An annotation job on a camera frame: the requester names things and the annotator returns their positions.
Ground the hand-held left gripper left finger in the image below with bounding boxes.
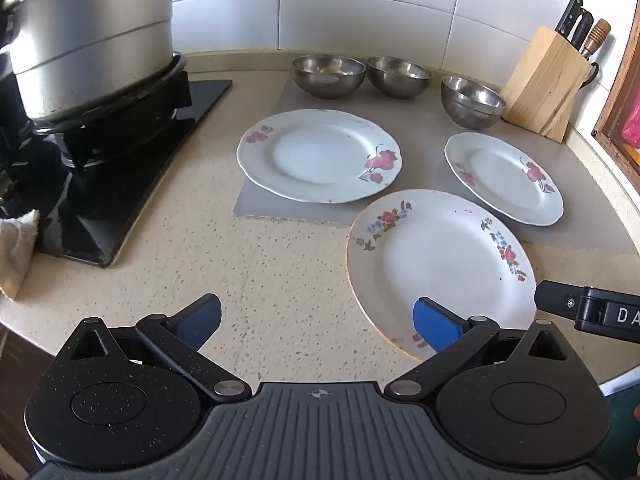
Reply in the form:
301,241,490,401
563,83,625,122
70,293,252,404

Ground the wooden window frame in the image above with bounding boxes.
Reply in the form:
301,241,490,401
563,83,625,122
591,25,640,187

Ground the white plate with small flowers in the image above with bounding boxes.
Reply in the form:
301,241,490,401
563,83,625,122
346,189,538,363

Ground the large aluminium pot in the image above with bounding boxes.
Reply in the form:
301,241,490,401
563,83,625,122
0,0,198,123

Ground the pink bag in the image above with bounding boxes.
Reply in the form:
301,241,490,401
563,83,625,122
620,107,640,149

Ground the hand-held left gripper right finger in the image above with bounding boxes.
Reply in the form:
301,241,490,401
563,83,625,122
384,297,568,403

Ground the black gas stove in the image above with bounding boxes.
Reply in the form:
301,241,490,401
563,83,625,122
0,52,234,269

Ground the grey mat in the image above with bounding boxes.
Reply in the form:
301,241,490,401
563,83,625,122
232,80,632,257

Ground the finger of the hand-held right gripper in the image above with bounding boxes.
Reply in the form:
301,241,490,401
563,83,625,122
534,280,587,319

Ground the small white rose plate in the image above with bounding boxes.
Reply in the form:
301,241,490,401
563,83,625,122
444,131,565,227

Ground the beige cloth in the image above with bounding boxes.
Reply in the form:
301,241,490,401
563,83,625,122
0,208,41,303

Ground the black-handled knife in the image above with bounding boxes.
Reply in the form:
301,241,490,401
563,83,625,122
554,0,585,41
570,10,595,51

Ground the wooden knife block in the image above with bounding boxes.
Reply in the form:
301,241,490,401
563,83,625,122
499,26,592,143

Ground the steel bowl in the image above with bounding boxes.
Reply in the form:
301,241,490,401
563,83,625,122
366,55,433,100
291,54,367,100
440,75,507,131

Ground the wooden-handled knife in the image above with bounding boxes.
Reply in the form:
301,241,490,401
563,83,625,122
580,18,613,59

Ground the large white rose plate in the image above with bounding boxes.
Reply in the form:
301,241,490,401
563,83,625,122
236,108,403,205

